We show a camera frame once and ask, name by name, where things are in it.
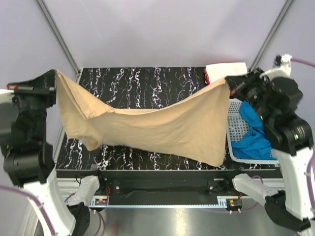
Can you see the blue t shirt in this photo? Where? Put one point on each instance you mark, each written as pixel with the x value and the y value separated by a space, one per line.
pixel 254 144

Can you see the right aluminium frame post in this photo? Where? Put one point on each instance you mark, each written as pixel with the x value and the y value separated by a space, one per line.
pixel 288 4

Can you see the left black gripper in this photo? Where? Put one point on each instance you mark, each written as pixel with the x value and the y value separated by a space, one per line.
pixel 44 83

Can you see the left aluminium frame post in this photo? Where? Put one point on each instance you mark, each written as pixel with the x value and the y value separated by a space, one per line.
pixel 56 32

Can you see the white plastic laundry basket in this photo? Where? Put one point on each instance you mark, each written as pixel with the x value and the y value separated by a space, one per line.
pixel 237 127

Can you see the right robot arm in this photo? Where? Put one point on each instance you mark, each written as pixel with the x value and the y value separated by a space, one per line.
pixel 274 96

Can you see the folded red t shirt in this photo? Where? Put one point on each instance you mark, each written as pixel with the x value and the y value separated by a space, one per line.
pixel 208 82

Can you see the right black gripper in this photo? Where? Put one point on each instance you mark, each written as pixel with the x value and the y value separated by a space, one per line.
pixel 236 84

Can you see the folded white t shirt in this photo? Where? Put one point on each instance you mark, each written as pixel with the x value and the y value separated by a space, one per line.
pixel 219 70

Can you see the grey slotted cable duct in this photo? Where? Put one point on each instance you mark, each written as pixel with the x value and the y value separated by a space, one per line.
pixel 99 202

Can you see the aluminium frame post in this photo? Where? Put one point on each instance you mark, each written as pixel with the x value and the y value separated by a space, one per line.
pixel 288 4
pixel 56 32

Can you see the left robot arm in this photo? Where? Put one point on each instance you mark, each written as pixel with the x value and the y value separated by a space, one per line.
pixel 28 158

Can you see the beige t shirt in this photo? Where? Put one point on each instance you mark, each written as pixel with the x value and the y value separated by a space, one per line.
pixel 194 128

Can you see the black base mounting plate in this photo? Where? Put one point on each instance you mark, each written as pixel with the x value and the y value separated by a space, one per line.
pixel 164 188

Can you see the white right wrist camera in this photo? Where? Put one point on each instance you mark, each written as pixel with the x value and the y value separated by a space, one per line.
pixel 283 62

